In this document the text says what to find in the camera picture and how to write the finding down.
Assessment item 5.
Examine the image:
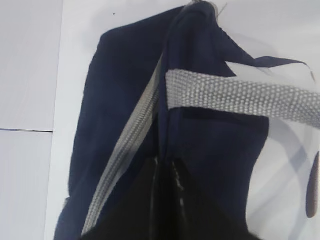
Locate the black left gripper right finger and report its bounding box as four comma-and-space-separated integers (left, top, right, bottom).
163, 159, 253, 240

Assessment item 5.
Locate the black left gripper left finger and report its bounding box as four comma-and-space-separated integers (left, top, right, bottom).
81, 157, 165, 240

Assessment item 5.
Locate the navy blue lunch bag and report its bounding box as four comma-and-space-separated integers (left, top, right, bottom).
54, 0, 320, 240

